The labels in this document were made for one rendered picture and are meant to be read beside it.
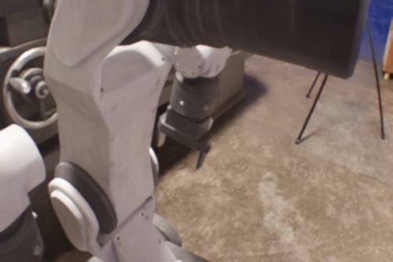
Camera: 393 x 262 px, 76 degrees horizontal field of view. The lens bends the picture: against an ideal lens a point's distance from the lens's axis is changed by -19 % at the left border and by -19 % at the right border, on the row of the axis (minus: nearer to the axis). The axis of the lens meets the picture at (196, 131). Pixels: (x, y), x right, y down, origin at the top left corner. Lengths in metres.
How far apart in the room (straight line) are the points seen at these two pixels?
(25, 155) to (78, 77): 0.10
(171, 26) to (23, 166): 0.18
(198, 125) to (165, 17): 0.38
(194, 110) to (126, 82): 0.25
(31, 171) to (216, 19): 0.21
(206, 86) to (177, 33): 0.30
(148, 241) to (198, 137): 0.24
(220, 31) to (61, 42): 0.16
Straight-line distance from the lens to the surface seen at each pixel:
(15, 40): 0.77
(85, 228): 0.48
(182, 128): 0.63
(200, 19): 0.24
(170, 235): 1.01
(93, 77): 0.31
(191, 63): 0.51
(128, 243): 0.58
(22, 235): 0.32
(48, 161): 0.92
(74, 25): 0.29
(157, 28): 0.26
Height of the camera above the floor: 0.96
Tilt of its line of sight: 32 degrees down
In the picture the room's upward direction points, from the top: 3 degrees clockwise
